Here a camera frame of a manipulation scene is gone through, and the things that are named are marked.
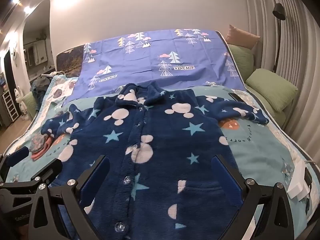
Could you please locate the dark shelf unit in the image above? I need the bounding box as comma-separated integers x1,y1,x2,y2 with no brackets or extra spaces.
1,90,19,127

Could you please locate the pile of dark clothes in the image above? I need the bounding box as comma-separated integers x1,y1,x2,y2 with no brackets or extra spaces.
30,76,53,111

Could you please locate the teal cartoon blanket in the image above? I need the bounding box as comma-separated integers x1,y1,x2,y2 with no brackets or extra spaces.
5,86,319,238

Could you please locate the dark patterned headboard cushion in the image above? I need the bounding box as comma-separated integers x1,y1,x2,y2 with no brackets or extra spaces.
56,44,84,77

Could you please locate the purple tree print sheet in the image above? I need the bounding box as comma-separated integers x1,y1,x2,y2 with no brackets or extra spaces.
67,29,245,102

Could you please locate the green pillow near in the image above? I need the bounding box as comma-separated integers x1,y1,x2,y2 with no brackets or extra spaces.
246,68,298,112

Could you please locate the white rabbit figurine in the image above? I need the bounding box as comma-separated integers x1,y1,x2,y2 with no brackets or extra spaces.
14,86,27,115

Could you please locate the green pillow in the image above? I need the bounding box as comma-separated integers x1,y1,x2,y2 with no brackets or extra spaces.
228,44,254,82
246,68,298,112

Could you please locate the white patterned baby cloth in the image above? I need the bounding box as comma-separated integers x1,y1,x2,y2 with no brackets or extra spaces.
42,75,78,107

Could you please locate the white power adapter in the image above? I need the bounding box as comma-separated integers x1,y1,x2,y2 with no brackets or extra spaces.
287,161,312,201

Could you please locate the black floor lamp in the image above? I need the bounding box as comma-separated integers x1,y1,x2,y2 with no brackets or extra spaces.
272,3,286,73

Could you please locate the peach pink pillow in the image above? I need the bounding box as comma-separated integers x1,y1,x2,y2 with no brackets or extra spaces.
226,24,260,50

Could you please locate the folded floral pink cloth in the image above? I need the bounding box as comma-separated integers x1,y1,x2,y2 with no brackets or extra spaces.
29,133,53,161

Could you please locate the green pillow far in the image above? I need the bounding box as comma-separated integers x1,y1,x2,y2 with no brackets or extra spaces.
228,44,254,82

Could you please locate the navy fleece mickey pajama top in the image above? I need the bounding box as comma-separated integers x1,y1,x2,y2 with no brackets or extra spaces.
41,83,268,239

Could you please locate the black phone on bed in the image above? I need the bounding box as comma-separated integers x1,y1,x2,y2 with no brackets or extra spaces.
228,93,246,103

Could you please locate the beige curtain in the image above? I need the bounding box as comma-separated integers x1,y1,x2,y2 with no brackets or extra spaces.
247,0,319,155

